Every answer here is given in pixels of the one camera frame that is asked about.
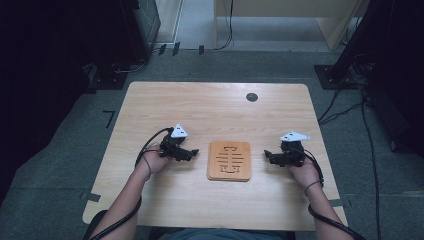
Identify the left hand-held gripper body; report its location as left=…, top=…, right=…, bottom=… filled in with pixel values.
left=158, top=123, right=190, bottom=162

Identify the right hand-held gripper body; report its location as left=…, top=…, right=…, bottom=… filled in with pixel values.
left=278, top=131, right=312, bottom=168

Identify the person's left hand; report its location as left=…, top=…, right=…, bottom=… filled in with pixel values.
left=139, top=143, right=172, bottom=178

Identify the person's right hand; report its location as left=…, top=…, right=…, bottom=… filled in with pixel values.
left=287, top=159, right=323, bottom=192

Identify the black left wrist band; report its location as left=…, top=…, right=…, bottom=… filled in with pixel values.
left=142, top=155, right=153, bottom=178

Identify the black wrist band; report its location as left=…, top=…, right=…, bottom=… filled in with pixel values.
left=303, top=179, right=324, bottom=198
left=142, top=155, right=153, bottom=178

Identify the black right wrist band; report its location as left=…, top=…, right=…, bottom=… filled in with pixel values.
left=303, top=179, right=324, bottom=198

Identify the grey floor tape strip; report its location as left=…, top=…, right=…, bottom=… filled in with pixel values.
left=79, top=191, right=102, bottom=203
left=329, top=198, right=352, bottom=208

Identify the person's blue-grey shirt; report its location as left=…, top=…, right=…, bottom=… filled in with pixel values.
left=149, top=227, right=296, bottom=240

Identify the dark cabinet with glass side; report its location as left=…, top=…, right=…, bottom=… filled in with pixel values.
left=119, top=0, right=162, bottom=63

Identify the light wooden desk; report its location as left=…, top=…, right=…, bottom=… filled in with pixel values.
left=213, top=0, right=369, bottom=52

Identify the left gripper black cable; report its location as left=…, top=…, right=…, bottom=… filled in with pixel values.
left=88, top=127, right=175, bottom=240

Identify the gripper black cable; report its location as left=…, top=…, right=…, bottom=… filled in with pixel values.
left=296, top=146, right=368, bottom=240
left=88, top=127, right=175, bottom=240

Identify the black forked floor cable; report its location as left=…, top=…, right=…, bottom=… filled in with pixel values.
left=317, top=87, right=364, bottom=126

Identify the long black floor cable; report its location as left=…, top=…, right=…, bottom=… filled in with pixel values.
left=360, top=87, right=383, bottom=240

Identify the black stand base plate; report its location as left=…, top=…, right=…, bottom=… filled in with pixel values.
left=313, top=63, right=362, bottom=91

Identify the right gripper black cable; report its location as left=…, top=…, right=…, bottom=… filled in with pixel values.
left=296, top=146, right=368, bottom=240

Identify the black cable by cabinet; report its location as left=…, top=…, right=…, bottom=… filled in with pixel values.
left=112, top=58, right=148, bottom=75

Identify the dark stand base plate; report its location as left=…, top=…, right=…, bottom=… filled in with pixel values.
left=87, top=68, right=129, bottom=92

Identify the black hanging desk cable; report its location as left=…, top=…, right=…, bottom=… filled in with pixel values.
left=213, top=0, right=235, bottom=52

